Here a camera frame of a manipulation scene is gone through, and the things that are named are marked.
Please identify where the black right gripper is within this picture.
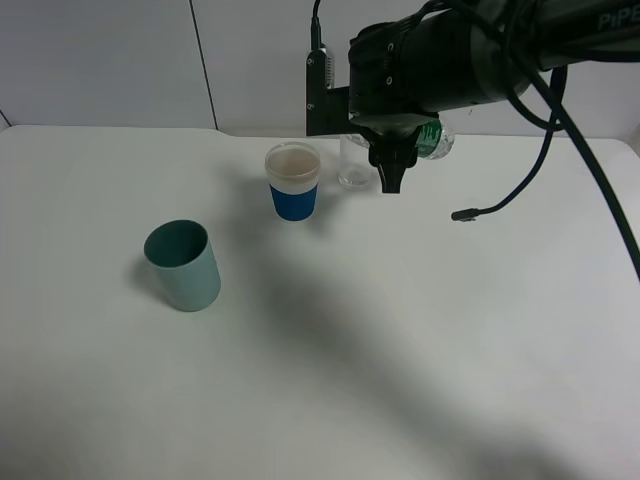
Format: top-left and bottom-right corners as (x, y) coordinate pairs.
(348, 21), (438, 194)

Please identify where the clear bottle with green label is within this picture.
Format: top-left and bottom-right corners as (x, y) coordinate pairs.
(340, 115), (455, 160)

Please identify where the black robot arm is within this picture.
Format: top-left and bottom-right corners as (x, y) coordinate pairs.
(348, 1), (639, 193)

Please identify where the blue sleeved white paper cup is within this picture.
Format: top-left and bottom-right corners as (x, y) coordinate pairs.
(264, 142), (321, 222)

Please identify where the teal plastic cup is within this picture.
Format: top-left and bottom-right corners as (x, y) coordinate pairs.
(143, 219), (221, 312)

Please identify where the tall clear glass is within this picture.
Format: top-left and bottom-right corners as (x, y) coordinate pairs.
(338, 134), (376, 189)

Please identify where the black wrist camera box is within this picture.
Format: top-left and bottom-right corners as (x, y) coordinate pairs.
(305, 45), (352, 137)

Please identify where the black camera cable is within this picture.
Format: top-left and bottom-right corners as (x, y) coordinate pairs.
(310, 0), (323, 51)

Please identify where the loose black cable with plug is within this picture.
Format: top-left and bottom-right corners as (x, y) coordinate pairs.
(450, 0), (640, 282)

